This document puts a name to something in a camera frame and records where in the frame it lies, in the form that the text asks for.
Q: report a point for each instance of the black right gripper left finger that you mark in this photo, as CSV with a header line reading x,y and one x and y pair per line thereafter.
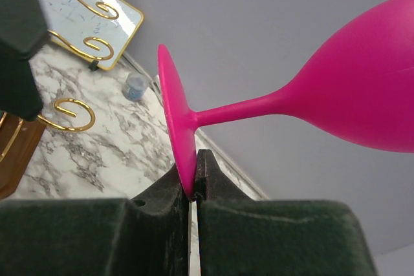
x,y
144,235

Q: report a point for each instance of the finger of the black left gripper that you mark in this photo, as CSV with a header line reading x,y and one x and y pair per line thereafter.
x,y
23,33

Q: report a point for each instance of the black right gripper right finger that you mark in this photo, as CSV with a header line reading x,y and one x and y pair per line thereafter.
x,y
242,236

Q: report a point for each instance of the pink wine glass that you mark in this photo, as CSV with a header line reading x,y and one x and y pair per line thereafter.
x,y
357,86

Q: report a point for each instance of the gold framed whiteboard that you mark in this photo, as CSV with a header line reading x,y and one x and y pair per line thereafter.
x,y
96,30

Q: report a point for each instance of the gold wire glass rack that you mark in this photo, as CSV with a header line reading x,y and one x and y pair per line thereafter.
x,y
68,164

